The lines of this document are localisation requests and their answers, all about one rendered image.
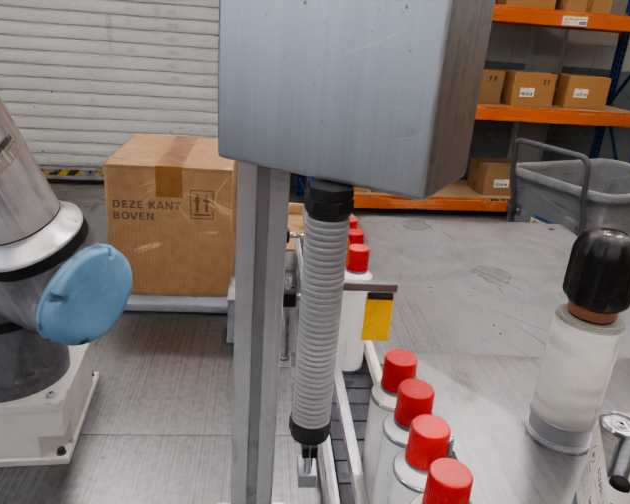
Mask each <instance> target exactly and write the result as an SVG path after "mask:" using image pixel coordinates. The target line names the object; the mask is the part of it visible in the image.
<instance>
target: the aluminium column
mask: <svg viewBox="0 0 630 504"><path fill-rule="evenodd" d="M289 190H290V172H285V171H281V170H276V169H272V168H267V167H263V166H258V165H253V164H249V163H244V162H240V161H238V170H237V216H236V262H235V308H234V354H233V400H232V446H231V492H230V504H272V487H273V470H274V452H275V435H276V417H277V400H278V382H279V365H280V348H281V330H282V313H283V295H284V278H285V260H286V243H287V225H288V208H289Z"/></svg>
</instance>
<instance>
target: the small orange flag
mask: <svg viewBox="0 0 630 504"><path fill-rule="evenodd" d="M393 300H394V296H393V293H384V292H368V293H367V296H366V303H365V312H364V320H363V329H362V337H361V340H365V341H388V336H389V329H390V322H391V314H392V307H393Z"/></svg>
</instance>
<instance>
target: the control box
mask: <svg viewBox="0 0 630 504"><path fill-rule="evenodd" d="M495 2H496V0H219V50H218V154H219V156H221V157H223V158H226V159H230V160H235V161H240V162H244V163H249V164H253V165H258V166H263V167H267V168H272V169H276V170H281V171H285V172H290V173H295V174H299V175H304V176H308V177H313V178H318V179H322V180H327V181H331V182H336V183H340V184H345V185H350V186H354V187H359V188H363V189H368V190H372V191H377V192H382V193H386V194H391V195H395V196H400V197H405V198H409V199H414V200H418V201H421V200H425V199H427V198H428V197H430V196H432V195H433V194H435V193H437V192H438V191H440V190H442V189H443V188H445V187H446V186H448V185H450V184H451V183H453V182H455V181H456V180H458V179H459V178H461V177H463V176H464V174H465V172H466V168H467V162H468V156H469V150H470V145H471V139H472V133H473V128H474V122H475V116H476V110H477V105H478V99H479V93H480V87H481V82H482V76H483V70H484V65H485V59H486V53H487V47H488V42H489V36H490V30H491V24H492V19H493V13H494V7H495Z"/></svg>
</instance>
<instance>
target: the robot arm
mask: <svg viewBox="0 0 630 504"><path fill-rule="evenodd" d="M131 290H132V271H131V267H130V264H129V262H128V260H127V259H126V257H125V256H124V255H123V254H122V253H121V252H119V251H118V250H116V249H115V248H114V247H113V246H111V245H107V244H100V243H99V242H98V240H97V239H96V237H95V236H94V234H93V232H92V230H91V228H90V226H89V224H88V223H87V221H86V219H85V217H84V215H83V214H82V212H81V210H80V209H79V208H78V207H77V206H76V205H75V204H72V203H70V202H65V201H60V200H58V199H57V197H56V196H55V194H54V192H53V190H52V188H51V187H50V185H49V183H48V181H47V179H46V178H45V176H44V174H43V172H42V171H41V169H40V167H39V165H38V163H37V162H36V160H35V158H34V156H33V155H32V153H31V151H30V149H29V147H28V146H27V144H26V142H25V140H24V138H23V137H22V135H21V133H20V131H19V130H18V128H17V126H16V124H15V122H14V121H13V119H12V117H11V115H10V114H9V112H8V110H7V108H6V106H5V105H4V103H3V101H2V99H1V97H0V403H4V402H9V401H14V400H18V399H21V398H25V397H28V396H31V395H33V394H36V393H38V392H40V391H42V390H44V389H46V388H48V387H50V386H52V385H53V384H55V383H56V382H57V381H59V380H60V379H61V378H62V377H63V376H64V375H65V374H66V373H67V371H68V369H69V367H70V354H69V348H68V345H69V346H76V345H83V344H87V343H90V342H92V341H94V340H96V339H98V338H99V337H101V336H102V335H104V334H105V333H106V332H107V331H109V330H110V329H111V328H112V327H113V326H114V324H115V323H116V322H117V321H118V319H119V318H120V317H121V315H122V313H123V312H124V310H125V308H126V306H127V300H128V298H129V296H130V294H131Z"/></svg>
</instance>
